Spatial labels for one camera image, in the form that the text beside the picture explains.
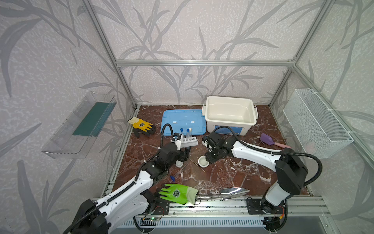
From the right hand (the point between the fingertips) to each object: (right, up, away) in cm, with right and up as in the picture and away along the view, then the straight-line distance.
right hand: (208, 152), depth 86 cm
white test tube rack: (-12, +5, +8) cm, 15 cm away
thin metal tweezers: (-7, -7, +1) cm, 10 cm away
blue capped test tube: (-14, +13, -15) cm, 24 cm away
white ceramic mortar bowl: (-3, -6, +1) cm, 7 cm away
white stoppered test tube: (-11, +11, +5) cm, 16 cm away
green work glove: (-16, -20, -9) cm, 27 cm away
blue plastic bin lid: (-16, +20, +26) cm, 37 cm away
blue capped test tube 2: (-13, +10, +5) cm, 17 cm away
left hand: (-12, +8, -6) cm, 16 cm away
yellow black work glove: (-47, +14, +18) cm, 53 cm away
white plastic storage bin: (+26, +24, +25) cm, 43 cm away
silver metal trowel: (+9, -20, -7) cm, 23 cm away
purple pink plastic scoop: (+43, +5, +14) cm, 46 cm away
